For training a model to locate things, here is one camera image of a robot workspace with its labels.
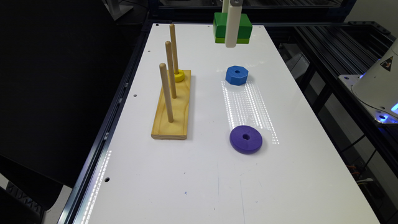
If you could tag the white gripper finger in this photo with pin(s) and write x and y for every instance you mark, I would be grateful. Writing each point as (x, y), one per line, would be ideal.
(232, 22)
(225, 6)

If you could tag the green square block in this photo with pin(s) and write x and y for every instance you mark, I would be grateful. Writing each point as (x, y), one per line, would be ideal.
(219, 28)

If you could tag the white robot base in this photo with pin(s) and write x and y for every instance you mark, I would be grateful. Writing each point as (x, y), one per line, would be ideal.
(376, 89)

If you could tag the blue octagonal block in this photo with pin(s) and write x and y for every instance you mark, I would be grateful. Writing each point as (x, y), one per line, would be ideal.
(236, 75)

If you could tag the rear wooden peg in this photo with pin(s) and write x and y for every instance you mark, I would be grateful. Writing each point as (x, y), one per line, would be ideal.
(174, 48)

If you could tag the wooden peg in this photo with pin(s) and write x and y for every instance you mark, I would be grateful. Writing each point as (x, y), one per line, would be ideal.
(166, 91)
(174, 48)
(168, 47)

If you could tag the middle wooden peg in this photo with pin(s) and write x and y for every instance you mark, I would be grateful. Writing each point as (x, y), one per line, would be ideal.
(168, 47)

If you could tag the front wooden peg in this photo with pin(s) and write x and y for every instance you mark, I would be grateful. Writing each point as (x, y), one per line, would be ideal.
(166, 91)

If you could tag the purple round disc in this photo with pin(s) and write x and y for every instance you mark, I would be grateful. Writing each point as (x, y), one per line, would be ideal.
(245, 139)

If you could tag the wooden peg board base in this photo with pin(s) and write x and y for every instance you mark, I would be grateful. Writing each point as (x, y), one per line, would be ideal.
(177, 130)

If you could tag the black aluminium frame rack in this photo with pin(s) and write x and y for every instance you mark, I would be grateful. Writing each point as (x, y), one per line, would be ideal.
(331, 52)

